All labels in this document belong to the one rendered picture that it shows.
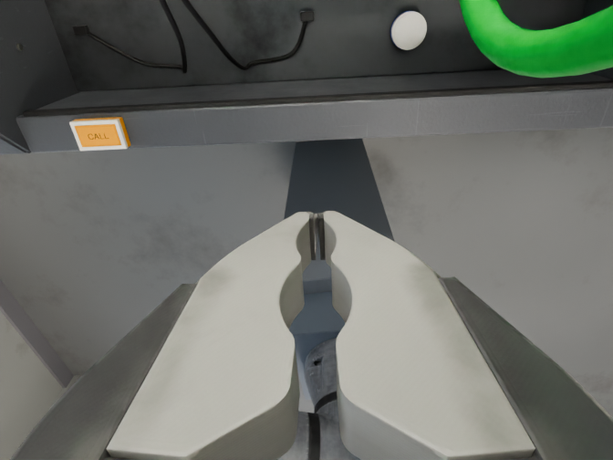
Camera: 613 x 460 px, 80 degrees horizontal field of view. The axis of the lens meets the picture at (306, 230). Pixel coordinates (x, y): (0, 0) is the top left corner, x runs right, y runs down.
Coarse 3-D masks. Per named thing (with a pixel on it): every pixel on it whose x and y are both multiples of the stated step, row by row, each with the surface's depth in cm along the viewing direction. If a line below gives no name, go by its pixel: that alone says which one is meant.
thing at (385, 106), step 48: (96, 96) 45; (144, 96) 44; (192, 96) 42; (240, 96) 41; (288, 96) 39; (336, 96) 36; (384, 96) 36; (432, 96) 36; (480, 96) 36; (528, 96) 36; (576, 96) 35; (48, 144) 39; (144, 144) 39; (192, 144) 39
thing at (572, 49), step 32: (480, 0) 16; (480, 32) 15; (512, 32) 13; (544, 32) 11; (576, 32) 9; (608, 32) 8; (512, 64) 13; (544, 64) 11; (576, 64) 10; (608, 64) 9
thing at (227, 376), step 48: (288, 240) 10; (240, 288) 8; (288, 288) 9; (192, 336) 7; (240, 336) 7; (288, 336) 7; (144, 384) 6; (192, 384) 6; (240, 384) 6; (288, 384) 6; (144, 432) 6; (192, 432) 6; (240, 432) 6; (288, 432) 7
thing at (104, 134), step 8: (72, 120) 37; (120, 120) 37; (80, 128) 37; (88, 128) 37; (96, 128) 37; (104, 128) 37; (112, 128) 37; (80, 136) 38; (88, 136) 38; (96, 136) 38; (104, 136) 38; (112, 136) 38; (128, 136) 39; (88, 144) 38; (96, 144) 38; (104, 144) 38; (112, 144) 38; (120, 144) 38; (128, 144) 39
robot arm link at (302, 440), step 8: (304, 416) 51; (304, 424) 49; (296, 432) 48; (304, 432) 48; (296, 440) 47; (304, 440) 47; (296, 448) 46; (304, 448) 46; (288, 456) 46; (296, 456) 46; (304, 456) 46
